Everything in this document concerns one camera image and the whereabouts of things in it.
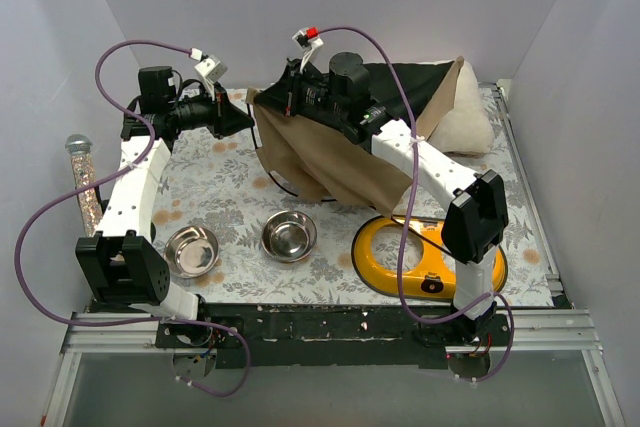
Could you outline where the beige fabric pet tent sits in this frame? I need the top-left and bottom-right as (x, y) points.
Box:
(246, 56), (464, 216)

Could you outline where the black tent pole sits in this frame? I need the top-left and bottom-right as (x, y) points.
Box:
(245, 102), (337, 203)
(390, 215), (453, 258)

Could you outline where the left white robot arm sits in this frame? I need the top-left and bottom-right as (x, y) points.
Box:
(75, 57), (254, 347)

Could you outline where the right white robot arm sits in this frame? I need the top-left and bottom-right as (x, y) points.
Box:
(254, 52), (509, 345)

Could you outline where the glitter toy microphone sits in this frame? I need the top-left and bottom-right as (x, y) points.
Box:
(65, 134), (103, 237)

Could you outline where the floral table mat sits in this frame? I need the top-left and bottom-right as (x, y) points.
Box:
(153, 86), (553, 307)

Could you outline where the right steel bowl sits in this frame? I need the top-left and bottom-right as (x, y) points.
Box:
(261, 210), (318, 263)

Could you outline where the steel bowl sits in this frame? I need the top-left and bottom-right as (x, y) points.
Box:
(261, 210), (318, 263)
(164, 226), (219, 279)

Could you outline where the left steel bowl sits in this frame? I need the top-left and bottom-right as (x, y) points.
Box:
(164, 226), (219, 279)

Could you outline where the cream fluffy pillow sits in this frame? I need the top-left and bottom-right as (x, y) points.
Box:
(429, 61), (495, 156)

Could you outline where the yellow double bowl holder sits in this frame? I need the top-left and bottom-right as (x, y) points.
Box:
(351, 214), (509, 303)

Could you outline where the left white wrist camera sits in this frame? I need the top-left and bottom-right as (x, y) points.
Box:
(189, 48), (228, 89)

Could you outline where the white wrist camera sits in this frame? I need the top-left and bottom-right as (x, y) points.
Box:
(189, 48), (228, 89)
(292, 27), (324, 72)

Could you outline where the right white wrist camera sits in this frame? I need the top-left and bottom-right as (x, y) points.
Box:
(292, 27), (324, 72)

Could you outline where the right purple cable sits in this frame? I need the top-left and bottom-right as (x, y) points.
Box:
(314, 25), (515, 384)

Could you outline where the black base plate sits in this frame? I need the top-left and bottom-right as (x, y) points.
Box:
(87, 299), (574, 371)

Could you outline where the aluminium frame rail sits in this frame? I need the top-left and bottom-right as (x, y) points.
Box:
(42, 309), (624, 426)

